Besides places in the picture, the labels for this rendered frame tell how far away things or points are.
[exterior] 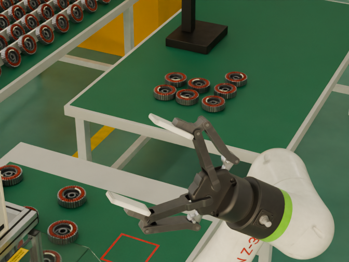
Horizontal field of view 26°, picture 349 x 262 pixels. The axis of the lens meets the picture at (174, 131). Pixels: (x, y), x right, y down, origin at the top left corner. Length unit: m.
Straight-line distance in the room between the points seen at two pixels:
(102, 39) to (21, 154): 2.61
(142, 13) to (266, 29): 1.38
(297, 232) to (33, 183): 2.00
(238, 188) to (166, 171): 3.28
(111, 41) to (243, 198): 4.64
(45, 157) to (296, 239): 2.15
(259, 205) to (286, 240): 0.09
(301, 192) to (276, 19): 3.31
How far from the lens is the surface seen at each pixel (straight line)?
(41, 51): 4.21
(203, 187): 1.18
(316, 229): 1.29
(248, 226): 1.22
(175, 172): 4.46
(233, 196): 1.19
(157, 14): 5.49
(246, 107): 3.63
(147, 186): 3.08
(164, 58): 4.07
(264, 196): 1.22
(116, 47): 5.78
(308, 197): 1.31
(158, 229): 1.19
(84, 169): 3.20
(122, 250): 2.78
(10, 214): 2.40
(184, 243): 2.80
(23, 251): 2.33
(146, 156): 4.61
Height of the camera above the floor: 2.56
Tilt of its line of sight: 32 degrees down
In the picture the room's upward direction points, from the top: straight up
